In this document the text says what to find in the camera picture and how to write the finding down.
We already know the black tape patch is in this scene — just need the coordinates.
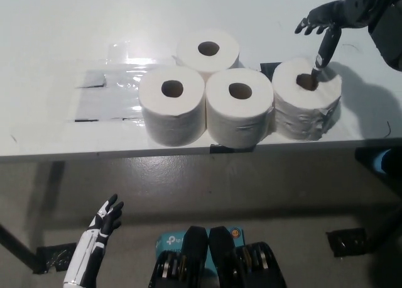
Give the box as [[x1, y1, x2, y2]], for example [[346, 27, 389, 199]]
[[259, 62, 280, 81]]

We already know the teal tp-link box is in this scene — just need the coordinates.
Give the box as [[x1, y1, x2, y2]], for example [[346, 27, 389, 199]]
[[155, 225, 246, 276]]

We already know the black bracket with blue part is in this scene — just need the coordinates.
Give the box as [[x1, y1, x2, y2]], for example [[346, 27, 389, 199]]
[[354, 147, 393, 177]]

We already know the black edge tape strip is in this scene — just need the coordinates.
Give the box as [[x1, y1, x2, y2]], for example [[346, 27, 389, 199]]
[[209, 143, 257, 155]]

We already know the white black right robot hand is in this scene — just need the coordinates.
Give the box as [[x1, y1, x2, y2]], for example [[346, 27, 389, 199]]
[[294, 0, 383, 80]]

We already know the grey taped patch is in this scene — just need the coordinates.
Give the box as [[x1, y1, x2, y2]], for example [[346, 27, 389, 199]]
[[75, 71, 148, 124]]

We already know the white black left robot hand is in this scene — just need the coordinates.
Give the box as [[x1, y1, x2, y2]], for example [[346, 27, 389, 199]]
[[63, 192, 124, 288]]

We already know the wrinkled white toilet paper roll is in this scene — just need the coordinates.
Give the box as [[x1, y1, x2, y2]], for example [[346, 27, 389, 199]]
[[271, 57, 343, 141]]

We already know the clear shiny tape film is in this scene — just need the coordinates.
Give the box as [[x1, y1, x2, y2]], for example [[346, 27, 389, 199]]
[[67, 41, 182, 124]]

